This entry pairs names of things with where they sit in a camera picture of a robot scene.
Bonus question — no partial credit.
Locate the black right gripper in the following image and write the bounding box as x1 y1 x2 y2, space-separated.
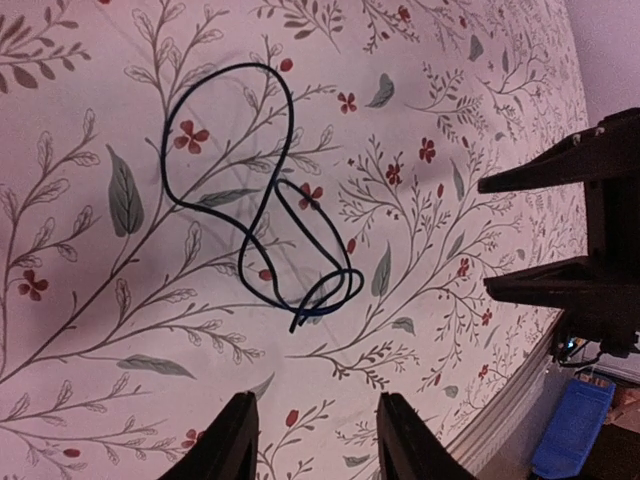
478 107 639 345

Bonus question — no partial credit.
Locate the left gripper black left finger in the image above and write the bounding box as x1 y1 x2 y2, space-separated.
159 391 259 480

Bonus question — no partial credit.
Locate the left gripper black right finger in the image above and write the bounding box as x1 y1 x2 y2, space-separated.
376 392 476 480

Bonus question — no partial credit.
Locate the blue plastic crate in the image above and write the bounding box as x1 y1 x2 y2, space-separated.
532 378 616 479

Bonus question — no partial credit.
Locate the crumpled brown paper bag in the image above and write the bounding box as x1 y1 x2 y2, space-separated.
609 386 639 424

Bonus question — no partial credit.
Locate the floral patterned table mat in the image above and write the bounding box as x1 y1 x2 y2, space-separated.
1 1 587 479

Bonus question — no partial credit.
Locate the aluminium front frame rail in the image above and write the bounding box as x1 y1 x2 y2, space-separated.
446 327 553 476

